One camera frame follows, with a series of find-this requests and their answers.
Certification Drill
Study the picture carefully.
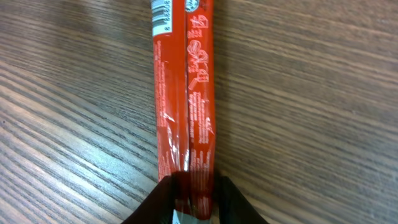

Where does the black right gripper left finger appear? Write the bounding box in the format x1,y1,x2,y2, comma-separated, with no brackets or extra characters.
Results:
122,176,175,224

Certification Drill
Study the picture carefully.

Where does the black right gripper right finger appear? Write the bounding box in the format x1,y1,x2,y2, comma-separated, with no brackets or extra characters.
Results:
215,176,269,224

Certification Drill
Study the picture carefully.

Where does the red snack bar wrapper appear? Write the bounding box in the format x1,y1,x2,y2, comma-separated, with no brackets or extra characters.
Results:
151,0,216,223

